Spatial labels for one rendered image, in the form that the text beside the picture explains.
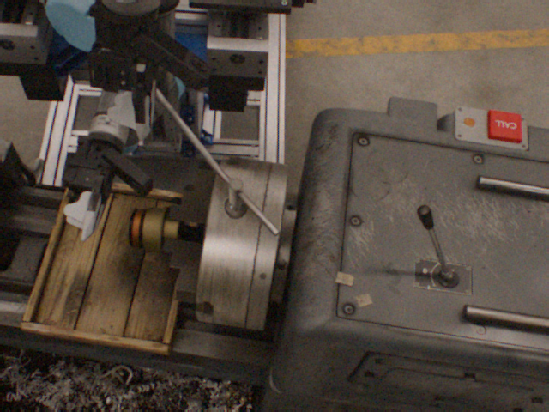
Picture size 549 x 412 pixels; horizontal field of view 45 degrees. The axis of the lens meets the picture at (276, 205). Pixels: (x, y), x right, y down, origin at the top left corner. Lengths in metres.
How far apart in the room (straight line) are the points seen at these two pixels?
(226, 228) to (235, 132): 1.36
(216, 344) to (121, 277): 0.25
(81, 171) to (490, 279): 0.76
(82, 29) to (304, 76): 1.84
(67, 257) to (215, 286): 0.46
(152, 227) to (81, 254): 0.29
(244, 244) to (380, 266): 0.23
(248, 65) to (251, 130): 0.96
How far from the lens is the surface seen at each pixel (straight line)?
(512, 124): 1.28
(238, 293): 1.13
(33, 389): 1.73
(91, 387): 1.70
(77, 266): 1.48
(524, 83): 3.17
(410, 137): 1.22
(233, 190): 1.04
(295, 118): 2.76
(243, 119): 2.48
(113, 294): 1.44
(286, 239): 1.15
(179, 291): 1.18
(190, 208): 1.23
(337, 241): 1.08
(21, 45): 1.57
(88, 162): 1.32
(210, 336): 1.42
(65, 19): 1.17
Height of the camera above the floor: 2.22
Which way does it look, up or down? 61 degrees down
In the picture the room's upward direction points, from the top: 9 degrees clockwise
